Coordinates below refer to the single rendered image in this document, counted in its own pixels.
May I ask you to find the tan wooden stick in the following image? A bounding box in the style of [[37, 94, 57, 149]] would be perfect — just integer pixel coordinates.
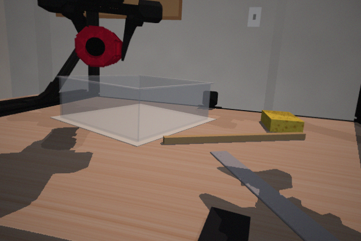
[[163, 132, 306, 144]]

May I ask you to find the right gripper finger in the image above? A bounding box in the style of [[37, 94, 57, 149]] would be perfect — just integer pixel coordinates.
[[121, 17, 144, 61], [61, 11, 88, 33]]

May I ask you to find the grey flat bar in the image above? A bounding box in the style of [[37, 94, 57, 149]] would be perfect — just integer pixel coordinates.
[[210, 151, 340, 241]]

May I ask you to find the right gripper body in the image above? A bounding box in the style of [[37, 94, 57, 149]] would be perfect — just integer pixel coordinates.
[[37, 0, 162, 23]]

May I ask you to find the yellow sponge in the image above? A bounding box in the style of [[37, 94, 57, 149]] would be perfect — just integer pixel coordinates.
[[261, 110, 305, 133]]

